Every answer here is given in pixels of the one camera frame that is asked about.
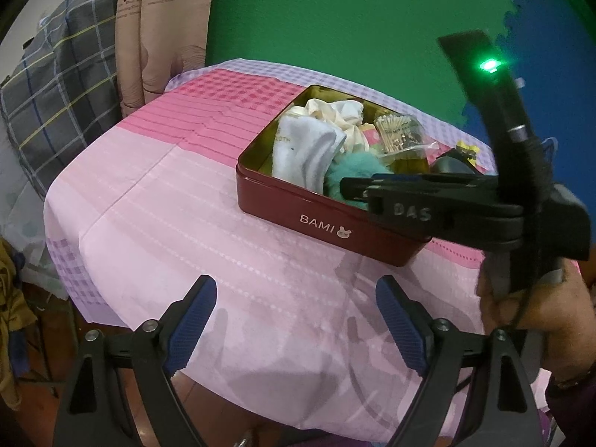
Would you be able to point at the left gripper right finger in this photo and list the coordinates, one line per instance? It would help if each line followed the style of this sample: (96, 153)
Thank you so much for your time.
(408, 322)

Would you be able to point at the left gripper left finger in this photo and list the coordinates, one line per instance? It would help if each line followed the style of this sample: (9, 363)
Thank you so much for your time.
(184, 323)

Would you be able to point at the white knit sock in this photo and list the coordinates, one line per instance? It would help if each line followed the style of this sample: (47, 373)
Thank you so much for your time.
(304, 148)

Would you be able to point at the person's right hand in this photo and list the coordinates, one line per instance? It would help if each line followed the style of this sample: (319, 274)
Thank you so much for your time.
(563, 312)

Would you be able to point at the black plastic packet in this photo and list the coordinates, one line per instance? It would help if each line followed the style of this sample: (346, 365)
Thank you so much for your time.
(452, 162)

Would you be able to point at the red tin box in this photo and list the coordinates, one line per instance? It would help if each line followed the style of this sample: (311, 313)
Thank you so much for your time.
(333, 222)

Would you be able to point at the pink checkered tablecloth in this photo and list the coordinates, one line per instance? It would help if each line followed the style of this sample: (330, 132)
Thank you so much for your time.
(296, 335)

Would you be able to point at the bag of toothpicks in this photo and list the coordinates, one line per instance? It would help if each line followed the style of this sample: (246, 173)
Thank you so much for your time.
(402, 137)

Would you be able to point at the mustard yellow cloth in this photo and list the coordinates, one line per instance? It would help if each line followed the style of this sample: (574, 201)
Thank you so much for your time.
(15, 315)

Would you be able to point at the teal fluffy pompom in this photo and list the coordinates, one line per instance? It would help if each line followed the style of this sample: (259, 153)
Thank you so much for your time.
(360, 165)

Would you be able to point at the pink green patterned cloth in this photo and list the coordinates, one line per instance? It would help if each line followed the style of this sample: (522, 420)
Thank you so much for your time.
(373, 138)

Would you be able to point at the blue foam mat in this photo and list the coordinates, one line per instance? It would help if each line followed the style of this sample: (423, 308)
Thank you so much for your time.
(550, 47)

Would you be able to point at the cream satin scrunchie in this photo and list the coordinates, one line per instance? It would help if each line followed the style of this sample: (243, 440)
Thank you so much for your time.
(346, 115)

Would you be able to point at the green foam mat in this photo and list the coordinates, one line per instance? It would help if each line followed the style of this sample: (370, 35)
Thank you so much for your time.
(388, 45)

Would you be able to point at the grey plaid cloth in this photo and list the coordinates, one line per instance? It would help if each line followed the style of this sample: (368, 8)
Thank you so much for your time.
(63, 93)

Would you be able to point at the floral beige curtain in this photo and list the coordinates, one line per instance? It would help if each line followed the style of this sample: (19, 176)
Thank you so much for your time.
(156, 40)

